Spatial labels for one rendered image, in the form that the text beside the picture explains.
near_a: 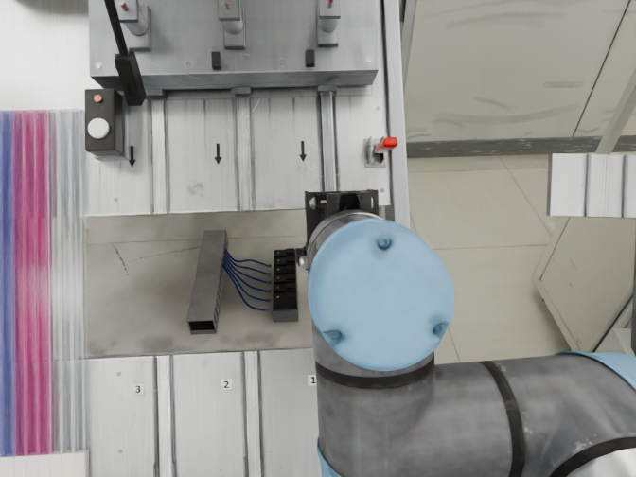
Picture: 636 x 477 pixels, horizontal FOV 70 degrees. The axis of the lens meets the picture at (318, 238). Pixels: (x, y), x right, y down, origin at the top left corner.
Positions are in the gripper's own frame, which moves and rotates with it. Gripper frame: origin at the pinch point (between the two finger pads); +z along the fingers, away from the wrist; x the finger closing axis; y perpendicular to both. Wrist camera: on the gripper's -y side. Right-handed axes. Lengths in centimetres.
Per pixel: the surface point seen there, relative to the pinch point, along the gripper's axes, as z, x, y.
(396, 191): 0.9, -8.5, 6.4
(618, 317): 58, -82, -32
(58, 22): 6.5, 34.4, 29.7
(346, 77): 0.7, -2.4, 20.7
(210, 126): 3.9, 15.2, 15.6
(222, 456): -3.9, 14.9, -25.7
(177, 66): -1.0, 17.7, 22.0
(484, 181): 176, -93, 4
